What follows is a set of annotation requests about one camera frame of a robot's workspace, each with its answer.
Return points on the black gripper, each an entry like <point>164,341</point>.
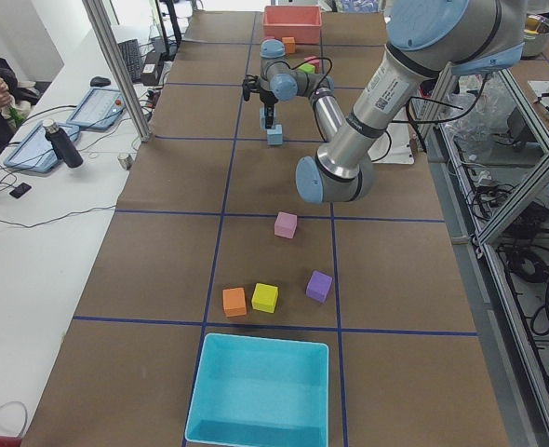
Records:
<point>267,100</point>

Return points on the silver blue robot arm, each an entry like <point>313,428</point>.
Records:
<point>471,37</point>

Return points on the green foam block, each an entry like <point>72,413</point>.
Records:
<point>307,68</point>

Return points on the red-pink foam block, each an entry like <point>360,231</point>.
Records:
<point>314,61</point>

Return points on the orange foam block right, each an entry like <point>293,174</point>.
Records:
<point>289,44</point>

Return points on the orange foam block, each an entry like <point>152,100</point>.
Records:
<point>234,302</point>
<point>289,44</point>

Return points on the red plastic bin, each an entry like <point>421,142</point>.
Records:
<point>303,23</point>

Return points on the pink foam block left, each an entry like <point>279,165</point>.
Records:
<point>285,225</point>

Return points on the black keyboard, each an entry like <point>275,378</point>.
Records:
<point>131,55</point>

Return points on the small metal cylinder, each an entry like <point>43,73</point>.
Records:
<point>125,160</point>

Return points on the teach pendant tablet far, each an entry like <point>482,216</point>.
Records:
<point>98,110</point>

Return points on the teach pendant tablet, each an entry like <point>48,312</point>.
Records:
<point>35,152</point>
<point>98,110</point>

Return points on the black computer mouse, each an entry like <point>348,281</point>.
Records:
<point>99,82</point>

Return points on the purple foam block left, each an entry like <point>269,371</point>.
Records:
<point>318,286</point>

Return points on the yellow foam block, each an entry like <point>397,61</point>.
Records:
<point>264,298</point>

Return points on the orange foam block left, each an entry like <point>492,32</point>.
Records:
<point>234,302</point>

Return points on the black water bottle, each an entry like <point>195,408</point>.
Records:
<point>61,144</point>

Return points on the teach pendant tablet near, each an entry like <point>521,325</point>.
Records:
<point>35,152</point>

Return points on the black smartphone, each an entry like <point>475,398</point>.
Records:
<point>20,190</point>

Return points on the metal bowl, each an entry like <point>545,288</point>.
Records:
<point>536,36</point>

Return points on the light blue plastic bin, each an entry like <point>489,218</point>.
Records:
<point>254,391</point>

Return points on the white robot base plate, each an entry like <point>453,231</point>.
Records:
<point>393,148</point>

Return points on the aluminium frame post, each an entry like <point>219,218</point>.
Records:
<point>103,30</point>

